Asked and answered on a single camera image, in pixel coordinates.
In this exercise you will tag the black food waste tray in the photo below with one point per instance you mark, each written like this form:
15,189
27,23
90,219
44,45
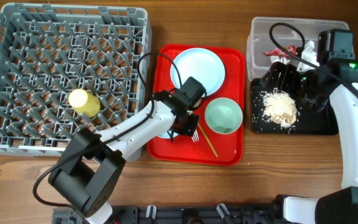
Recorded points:
320,122

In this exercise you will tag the light blue round plate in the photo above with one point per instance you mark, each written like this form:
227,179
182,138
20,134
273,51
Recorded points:
203,65

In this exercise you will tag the yellow plastic cup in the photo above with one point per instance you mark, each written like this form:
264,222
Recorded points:
84,102

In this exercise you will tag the clear plastic waste bin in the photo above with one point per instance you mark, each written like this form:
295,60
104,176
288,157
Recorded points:
259,42

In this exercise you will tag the grey plastic dishwasher rack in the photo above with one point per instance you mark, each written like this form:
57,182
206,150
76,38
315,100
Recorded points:
47,51

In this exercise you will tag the red plastic tray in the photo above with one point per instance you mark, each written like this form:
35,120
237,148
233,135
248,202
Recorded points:
228,146

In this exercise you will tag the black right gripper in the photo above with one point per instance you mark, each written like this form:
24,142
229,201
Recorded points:
289,71

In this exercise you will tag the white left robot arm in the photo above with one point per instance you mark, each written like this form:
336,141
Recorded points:
89,168

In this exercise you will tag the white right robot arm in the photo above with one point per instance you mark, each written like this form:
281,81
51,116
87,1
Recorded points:
333,80

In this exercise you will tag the light blue bowl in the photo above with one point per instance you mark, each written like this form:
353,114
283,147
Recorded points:
166,135

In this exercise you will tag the pile of rice waste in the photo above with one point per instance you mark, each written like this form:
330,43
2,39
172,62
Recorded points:
278,107

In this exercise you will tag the wooden chopstick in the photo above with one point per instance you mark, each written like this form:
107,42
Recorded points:
207,140

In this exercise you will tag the green bowl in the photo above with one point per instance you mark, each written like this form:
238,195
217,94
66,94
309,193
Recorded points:
223,116

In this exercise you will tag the red snack wrapper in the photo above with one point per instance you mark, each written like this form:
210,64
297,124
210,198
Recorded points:
280,53

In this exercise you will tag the white plastic fork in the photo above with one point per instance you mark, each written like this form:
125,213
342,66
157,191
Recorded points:
195,137

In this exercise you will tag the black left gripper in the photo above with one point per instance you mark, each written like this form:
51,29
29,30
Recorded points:
190,129

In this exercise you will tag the crumpled white tissue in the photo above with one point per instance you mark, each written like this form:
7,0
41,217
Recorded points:
280,59

